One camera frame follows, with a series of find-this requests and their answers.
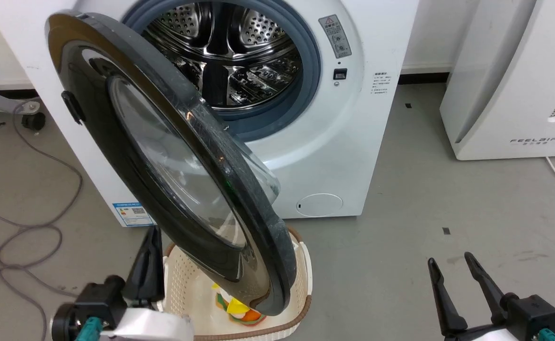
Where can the blue energy label sticker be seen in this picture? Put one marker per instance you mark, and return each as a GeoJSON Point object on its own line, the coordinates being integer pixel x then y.
{"type": "Point", "coordinates": [133, 214]}

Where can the yellow orange green toy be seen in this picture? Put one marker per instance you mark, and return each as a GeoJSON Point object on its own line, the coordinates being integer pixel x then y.
{"type": "Point", "coordinates": [239, 310]}

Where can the black caster wheel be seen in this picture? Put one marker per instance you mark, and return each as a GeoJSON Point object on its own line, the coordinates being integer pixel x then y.
{"type": "Point", "coordinates": [34, 121]}

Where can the black round glass washer door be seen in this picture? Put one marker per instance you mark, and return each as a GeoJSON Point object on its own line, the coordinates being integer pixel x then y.
{"type": "Point", "coordinates": [130, 180]}

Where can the grey-blue rubber door gasket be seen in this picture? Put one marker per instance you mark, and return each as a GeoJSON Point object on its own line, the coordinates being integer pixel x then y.
{"type": "Point", "coordinates": [311, 71]}

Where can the white air purifier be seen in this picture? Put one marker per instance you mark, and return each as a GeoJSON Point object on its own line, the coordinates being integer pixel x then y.
{"type": "Point", "coordinates": [509, 94]}

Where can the white front-load washing machine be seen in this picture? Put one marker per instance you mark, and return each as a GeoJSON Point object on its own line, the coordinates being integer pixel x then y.
{"type": "Point", "coordinates": [353, 142]}

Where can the grey warning sticker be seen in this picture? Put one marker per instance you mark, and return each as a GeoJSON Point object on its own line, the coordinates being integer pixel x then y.
{"type": "Point", "coordinates": [335, 35]}

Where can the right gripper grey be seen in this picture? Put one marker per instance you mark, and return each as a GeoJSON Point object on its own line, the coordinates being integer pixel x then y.
{"type": "Point", "coordinates": [486, 334]}

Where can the stainless steel washer drum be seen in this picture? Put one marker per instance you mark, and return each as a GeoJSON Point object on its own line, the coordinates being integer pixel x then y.
{"type": "Point", "coordinates": [239, 52]}

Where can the cream plastic laundry basket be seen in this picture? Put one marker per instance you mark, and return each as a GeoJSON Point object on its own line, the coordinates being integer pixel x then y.
{"type": "Point", "coordinates": [187, 289]}

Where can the round white filter cover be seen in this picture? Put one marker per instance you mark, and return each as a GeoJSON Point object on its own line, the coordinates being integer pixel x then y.
{"type": "Point", "coordinates": [319, 205]}

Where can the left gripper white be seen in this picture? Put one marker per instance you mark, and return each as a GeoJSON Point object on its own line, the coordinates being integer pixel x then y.
{"type": "Point", "coordinates": [149, 327]}

